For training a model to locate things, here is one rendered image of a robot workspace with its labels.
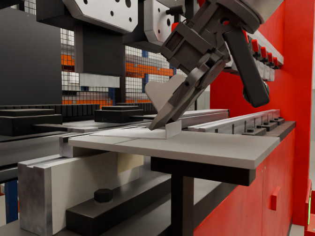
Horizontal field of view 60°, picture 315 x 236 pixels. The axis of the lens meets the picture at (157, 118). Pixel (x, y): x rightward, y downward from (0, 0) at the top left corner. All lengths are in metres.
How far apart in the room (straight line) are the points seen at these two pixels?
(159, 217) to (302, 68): 2.20
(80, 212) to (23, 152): 0.30
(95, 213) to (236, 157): 0.21
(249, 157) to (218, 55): 0.16
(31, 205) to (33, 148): 0.28
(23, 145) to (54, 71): 0.45
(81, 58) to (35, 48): 0.59
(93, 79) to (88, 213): 0.22
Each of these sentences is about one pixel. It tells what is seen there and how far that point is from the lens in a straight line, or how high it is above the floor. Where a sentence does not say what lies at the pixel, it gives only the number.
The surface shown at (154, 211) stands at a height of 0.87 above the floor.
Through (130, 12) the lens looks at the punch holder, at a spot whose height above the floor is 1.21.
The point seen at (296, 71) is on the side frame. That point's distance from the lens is 2.53.
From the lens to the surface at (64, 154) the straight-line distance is 0.45.
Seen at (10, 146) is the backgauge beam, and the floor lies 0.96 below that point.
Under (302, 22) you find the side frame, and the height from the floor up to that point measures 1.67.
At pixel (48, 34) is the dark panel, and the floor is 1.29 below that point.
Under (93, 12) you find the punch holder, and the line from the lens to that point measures 0.43.
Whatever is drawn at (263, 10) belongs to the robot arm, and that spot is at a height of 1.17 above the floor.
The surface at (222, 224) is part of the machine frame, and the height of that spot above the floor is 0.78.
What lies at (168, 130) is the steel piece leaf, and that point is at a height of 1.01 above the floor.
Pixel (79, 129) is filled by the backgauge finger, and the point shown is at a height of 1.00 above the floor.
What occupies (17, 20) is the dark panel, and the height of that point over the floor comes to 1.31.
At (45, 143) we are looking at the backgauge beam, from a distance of 0.70.
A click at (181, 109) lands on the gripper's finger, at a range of 0.45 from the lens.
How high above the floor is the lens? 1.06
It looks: 4 degrees down
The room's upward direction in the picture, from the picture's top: straight up
